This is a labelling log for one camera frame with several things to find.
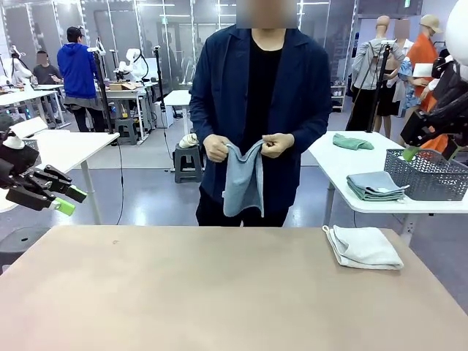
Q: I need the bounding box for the white table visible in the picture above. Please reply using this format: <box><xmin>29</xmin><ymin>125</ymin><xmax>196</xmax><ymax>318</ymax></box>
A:
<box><xmin>308</xmin><ymin>130</ymin><xmax>468</xmax><ymax>245</ymax></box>
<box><xmin>0</xmin><ymin>129</ymin><xmax>121</xmax><ymax>226</ymax></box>
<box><xmin>0</xmin><ymin>88</ymin><xmax>67</xmax><ymax>129</ymax></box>
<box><xmin>163</xmin><ymin>88</ymin><xmax>193</xmax><ymax>133</ymax></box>

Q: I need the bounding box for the folded blue-gray towel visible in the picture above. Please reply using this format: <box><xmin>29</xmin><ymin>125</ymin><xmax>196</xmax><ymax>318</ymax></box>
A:
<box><xmin>346</xmin><ymin>170</ymin><xmax>410</xmax><ymax>197</ymax></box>

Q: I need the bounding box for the black plastic stool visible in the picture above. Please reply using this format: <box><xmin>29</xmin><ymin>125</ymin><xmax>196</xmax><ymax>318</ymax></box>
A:
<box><xmin>0</xmin><ymin>227</ymin><xmax>51</xmax><ymax>274</ymax></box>

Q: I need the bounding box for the blue-gray towel with loop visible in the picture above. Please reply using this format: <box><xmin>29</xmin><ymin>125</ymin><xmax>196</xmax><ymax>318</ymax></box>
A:
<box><xmin>222</xmin><ymin>140</ymin><xmax>265</xmax><ymax>219</ymax></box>

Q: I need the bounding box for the wooden shoe shelf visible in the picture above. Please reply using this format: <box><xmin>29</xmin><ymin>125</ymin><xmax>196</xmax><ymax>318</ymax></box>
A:
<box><xmin>330</xmin><ymin>84</ymin><xmax>347</xmax><ymax>113</ymax></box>

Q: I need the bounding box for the beige cloth bundle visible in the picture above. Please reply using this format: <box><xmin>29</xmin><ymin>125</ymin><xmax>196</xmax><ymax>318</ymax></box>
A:
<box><xmin>178</xmin><ymin>133</ymin><xmax>200</xmax><ymax>149</ymax></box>

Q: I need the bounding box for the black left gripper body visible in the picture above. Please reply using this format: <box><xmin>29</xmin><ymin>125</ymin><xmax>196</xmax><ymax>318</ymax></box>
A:
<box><xmin>0</xmin><ymin>146</ymin><xmax>40</xmax><ymax>191</ymax></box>

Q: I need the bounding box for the black camera stand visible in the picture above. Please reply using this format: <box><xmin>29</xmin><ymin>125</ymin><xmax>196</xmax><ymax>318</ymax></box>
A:
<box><xmin>91</xmin><ymin>45</ymin><xmax>115</xmax><ymax>135</ymax></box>
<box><xmin>153</xmin><ymin>45</ymin><xmax>167</xmax><ymax>129</ymax></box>

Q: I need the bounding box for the person in blue hoodie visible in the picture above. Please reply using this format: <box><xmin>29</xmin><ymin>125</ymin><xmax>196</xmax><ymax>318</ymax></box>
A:
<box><xmin>56</xmin><ymin>26</ymin><xmax>107</xmax><ymax>133</ymax></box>

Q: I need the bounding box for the white towel with loop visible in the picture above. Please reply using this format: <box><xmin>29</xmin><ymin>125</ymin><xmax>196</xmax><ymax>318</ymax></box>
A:
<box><xmin>322</xmin><ymin>224</ymin><xmax>404</xmax><ymax>271</ymax></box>

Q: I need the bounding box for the person in floral clothing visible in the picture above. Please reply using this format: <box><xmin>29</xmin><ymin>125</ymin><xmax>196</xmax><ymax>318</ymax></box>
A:
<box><xmin>391</xmin><ymin>18</ymin><xmax>422</xmax><ymax>118</ymax></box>

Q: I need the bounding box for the mannequin with orange vest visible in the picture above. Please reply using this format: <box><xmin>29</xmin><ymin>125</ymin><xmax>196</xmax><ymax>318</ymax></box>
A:
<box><xmin>397</xmin><ymin>14</ymin><xmax>445</xmax><ymax>147</ymax></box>

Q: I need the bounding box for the green towel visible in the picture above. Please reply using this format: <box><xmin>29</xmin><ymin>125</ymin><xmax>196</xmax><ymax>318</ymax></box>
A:
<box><xmin>332</xmin><ymin>132</ymin><xmax>375</xmax><ymax>151</ymax></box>

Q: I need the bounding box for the mannequin with gray shirt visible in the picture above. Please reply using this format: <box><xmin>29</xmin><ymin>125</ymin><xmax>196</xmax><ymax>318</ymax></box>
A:
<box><xmin>345</xmin><ymin>15</ymin><xmax>407</xmax><ymax>132</ymax></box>

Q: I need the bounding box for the person's left hand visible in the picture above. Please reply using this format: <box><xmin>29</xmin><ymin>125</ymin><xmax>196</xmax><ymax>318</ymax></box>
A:
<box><xmin>261</xmin><ymin>132</ymin><xmax>295</xmax><ymax>159</ymax></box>

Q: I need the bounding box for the black floor cable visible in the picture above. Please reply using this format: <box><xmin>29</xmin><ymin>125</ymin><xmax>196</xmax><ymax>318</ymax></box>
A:
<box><xmin>115</xmin><ymin>140</ymin><xmax>126</xmax><ymax>226</ymax></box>

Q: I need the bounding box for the gray plastic stool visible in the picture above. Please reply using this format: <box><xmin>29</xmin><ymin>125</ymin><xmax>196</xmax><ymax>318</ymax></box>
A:
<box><xmin>114</xmin><ymin>117</ymin><xmax>140</xmax><ymax>146</ymax></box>
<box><xmin>173</xmin><ymin>143</ymin><xmax>204</xmax><ymax>184</ymax></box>

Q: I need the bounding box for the gray desk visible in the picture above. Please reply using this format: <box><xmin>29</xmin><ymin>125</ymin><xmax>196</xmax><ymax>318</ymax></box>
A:
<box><xmin>104</xmin><ymin>82</ymin><xmax>159</xmax><ymax>143</ymax></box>

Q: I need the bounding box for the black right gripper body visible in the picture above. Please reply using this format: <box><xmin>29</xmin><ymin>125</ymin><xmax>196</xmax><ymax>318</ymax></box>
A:
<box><xmin>431</xmin><ymin>58</ymin><xmax>468</xmax><ymax>129</ymax></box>

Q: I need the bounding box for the person in navy jacket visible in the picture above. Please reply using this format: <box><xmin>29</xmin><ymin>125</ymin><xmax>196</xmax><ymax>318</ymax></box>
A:
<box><xmin>189</xmin><ymin>0</ymin><xmax>333</xmax><ymax>228</ymax></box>

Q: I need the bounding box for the folded teal towel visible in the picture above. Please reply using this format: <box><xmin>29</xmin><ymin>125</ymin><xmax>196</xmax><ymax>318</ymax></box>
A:
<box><xmin>351</xmin><ymin>189</ymin><xmax>407</xmax><ymax>203</ymax></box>

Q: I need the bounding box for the black tripod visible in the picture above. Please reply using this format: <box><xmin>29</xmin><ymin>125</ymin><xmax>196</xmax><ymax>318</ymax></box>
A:
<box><xmin>354</xmin><ymin>39</ymin><xmax>395</xmax><ymax>133</ymax></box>

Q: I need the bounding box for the seated person black shirt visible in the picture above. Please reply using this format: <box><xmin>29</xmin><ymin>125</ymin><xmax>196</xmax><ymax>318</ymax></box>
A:
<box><xmin>31</xmin><ymin>50</ymin><xmax>65</xmax><ymax>124</ymax></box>

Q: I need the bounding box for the person's right hand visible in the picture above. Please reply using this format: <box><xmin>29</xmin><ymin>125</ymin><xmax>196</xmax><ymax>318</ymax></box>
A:
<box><xmin>203</xmin><ymin>133</ymin><xmax>232</xmax><ymax>163</ymax></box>

